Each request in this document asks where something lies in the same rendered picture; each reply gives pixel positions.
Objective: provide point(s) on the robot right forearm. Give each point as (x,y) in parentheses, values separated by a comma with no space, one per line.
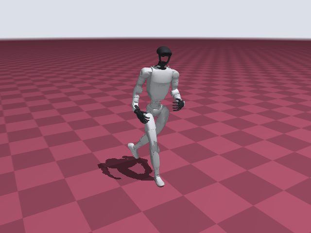
(135,98)

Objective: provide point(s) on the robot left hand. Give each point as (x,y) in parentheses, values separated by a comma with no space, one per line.
(180,104)

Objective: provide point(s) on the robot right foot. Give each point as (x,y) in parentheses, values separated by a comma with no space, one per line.
(158,181)

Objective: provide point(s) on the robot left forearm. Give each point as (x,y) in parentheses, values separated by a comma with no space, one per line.
(177,96)

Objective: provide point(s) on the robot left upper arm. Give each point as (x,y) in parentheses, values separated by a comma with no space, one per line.
(174,83)

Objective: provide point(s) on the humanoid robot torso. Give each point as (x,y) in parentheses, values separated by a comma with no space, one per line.
(157,87)

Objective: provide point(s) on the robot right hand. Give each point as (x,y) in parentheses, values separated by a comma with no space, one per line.
(140,115)

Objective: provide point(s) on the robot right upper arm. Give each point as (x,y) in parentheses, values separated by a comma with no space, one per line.
(144,73)

